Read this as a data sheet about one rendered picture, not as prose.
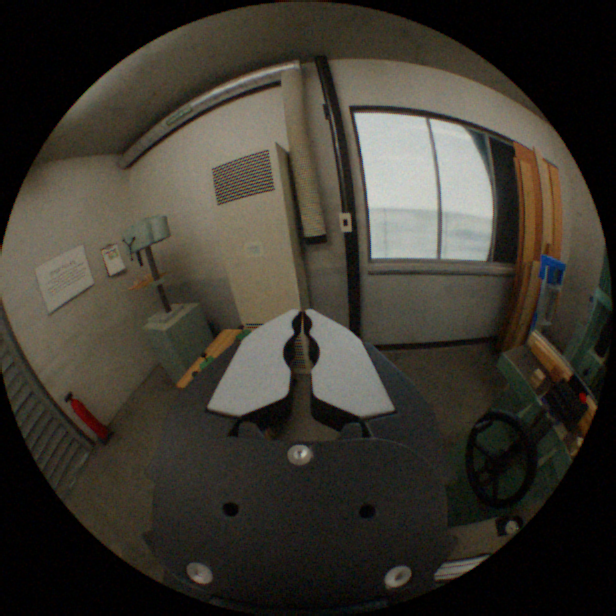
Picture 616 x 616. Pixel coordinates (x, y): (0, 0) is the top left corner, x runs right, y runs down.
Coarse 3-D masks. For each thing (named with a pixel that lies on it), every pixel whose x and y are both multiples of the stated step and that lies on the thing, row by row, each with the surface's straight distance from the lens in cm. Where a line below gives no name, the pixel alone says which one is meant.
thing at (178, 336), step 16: (144, 224) 169; (160, 224) 161; (128, 240) 196; (144, 240) 172; (160, 240) 174; (160, 288) 187; (176, 304) 220; (192, 304) 198; (160, 320) 187; (176, 320) 177; (192, 320) 188; (160, 336) 181; (176, 336) 175; (192, 336) 188; (208, 336) 204; (160, 352) 203; (176, 352) 177; (192, 352) 189; (176, 368) 200
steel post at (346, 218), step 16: (320, 64) 188; (320, 80) 178; (336, 96) 168; (336, 112) 160; (336, 128) 154; (336, 144) 147; (336, 160) 145; (352, 192) 142; (352, 208) 141; (352, 224) 141; (352, 240) 143; (352, 256) 145; (352, 272) 148; (352, 288) 153; (352, 304) 158; (352, 320) 166
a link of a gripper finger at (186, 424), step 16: (224, 352) 9; (208, 368) 8; (224, 368) 8; (192, 384) 8; (208, 384) 8; (176, 400) 8; (192, 400) 8; (208, 400) 7; (176, 416) 7; (192, 416) 7; (208, 416) 7; (224, 416) 7; (176, 432) 7; (192, 432) 7; (208, 432) 7; (224, 432) 6; (160, 448) 7; (176, 448) 7; (160, 464) 7
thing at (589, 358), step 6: (588, 354) 74; (594, 354) 76; (606, 354) 85; (588, 360) 74; (594, 360) 74; (600, 360) 76; (582, 366) 75; (588, 366) 75; (594, 366) 74; (600, 366) 74; (582, 372) 76; (594, 372) 75; (588, 378) 76; (594, 378) 77; (588, 384) 76
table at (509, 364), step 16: (512, 352) 81; (528, 352) 87; (512, 368) 76; (528, 368) 79; (544, 368) 85; (512, 384) 77; (528, 384) 73; (544, 384) 78; (528, 400) 74; (576, 432) 78; (560, 448) 72; (560, 464) 74; (560, 480) 76
